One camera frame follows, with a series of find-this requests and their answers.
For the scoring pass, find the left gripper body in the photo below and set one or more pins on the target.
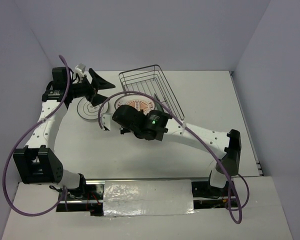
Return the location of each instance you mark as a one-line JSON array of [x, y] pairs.
[[83, 89]]

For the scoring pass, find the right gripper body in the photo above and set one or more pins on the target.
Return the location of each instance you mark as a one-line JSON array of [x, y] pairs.
[[123, 129]]

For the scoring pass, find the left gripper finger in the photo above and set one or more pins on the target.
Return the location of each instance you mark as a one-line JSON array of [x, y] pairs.
[[98, 99], [98, 82]]

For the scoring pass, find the white ringed plate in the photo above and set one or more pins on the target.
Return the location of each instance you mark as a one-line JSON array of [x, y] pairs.
[[90, 113]]

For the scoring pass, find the red patterned white plate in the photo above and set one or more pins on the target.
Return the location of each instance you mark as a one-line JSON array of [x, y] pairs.
[[139, 102]]

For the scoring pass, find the green blue patterned plate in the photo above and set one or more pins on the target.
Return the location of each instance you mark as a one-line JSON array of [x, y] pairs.
[[158, 106]]

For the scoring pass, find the wire dish rack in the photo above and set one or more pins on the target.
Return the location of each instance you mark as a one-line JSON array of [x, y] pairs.
[[151, 81]]

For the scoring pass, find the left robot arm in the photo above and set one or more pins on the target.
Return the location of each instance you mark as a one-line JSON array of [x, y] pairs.
[[36, 162]]

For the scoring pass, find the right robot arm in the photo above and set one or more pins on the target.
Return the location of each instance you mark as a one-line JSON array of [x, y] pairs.
[[161, 126]]

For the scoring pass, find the silver foil sheet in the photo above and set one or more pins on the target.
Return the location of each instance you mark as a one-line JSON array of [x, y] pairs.
[[148, 198]]

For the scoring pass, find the black mounting rail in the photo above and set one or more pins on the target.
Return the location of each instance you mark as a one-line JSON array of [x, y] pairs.
[[204, 196]]

